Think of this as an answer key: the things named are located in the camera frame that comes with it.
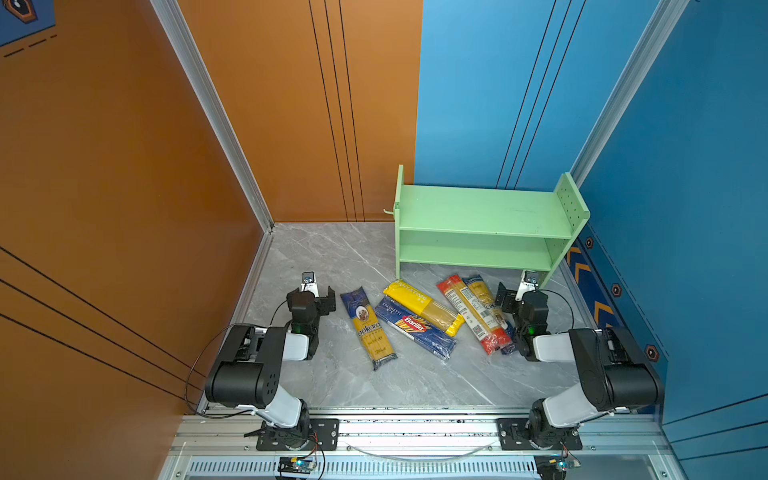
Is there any white cable on rail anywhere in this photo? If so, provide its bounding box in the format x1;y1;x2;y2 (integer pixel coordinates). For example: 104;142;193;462
344;442;496;463

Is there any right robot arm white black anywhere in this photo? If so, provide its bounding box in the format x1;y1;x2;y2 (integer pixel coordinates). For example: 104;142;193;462
495;283;664;450

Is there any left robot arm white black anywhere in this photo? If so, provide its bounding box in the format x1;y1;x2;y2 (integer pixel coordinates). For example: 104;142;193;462
205;286;336;438

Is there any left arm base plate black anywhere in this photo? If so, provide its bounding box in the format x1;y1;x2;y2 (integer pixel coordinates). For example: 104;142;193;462
256;417;340;452

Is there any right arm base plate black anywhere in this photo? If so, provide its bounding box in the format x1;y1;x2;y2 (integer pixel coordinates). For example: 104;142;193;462
496;418;583;451

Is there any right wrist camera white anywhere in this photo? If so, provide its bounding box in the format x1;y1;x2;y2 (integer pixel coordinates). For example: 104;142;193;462
518;270;539;297

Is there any left green circuit board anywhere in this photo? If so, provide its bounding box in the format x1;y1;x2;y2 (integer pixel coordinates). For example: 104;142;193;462
277;457;318;478

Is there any right circuit board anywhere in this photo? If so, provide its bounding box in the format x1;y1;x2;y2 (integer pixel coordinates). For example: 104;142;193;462
534;456;573;480

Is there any red spaghetti bag white label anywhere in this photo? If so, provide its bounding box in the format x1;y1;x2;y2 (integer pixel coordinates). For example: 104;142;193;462
437;275;513;355

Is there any aluminium front rail frame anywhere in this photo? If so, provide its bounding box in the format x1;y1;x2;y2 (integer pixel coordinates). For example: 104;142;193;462
159;407;686;479

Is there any Ankara spaghetti bag blue yellow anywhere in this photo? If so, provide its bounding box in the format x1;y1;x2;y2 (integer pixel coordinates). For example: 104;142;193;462
340;287;397;371

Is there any green two-tier wooden shelf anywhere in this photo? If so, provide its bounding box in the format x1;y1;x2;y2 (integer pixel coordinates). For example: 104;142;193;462
391;165;590;286

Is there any blue Barilla spaghetti box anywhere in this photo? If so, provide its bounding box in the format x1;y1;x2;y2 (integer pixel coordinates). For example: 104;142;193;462
374;297;457;360

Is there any yellow Pastatime spaghetti bag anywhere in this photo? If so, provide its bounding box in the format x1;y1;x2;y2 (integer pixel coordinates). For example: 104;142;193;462
383;280;465;337

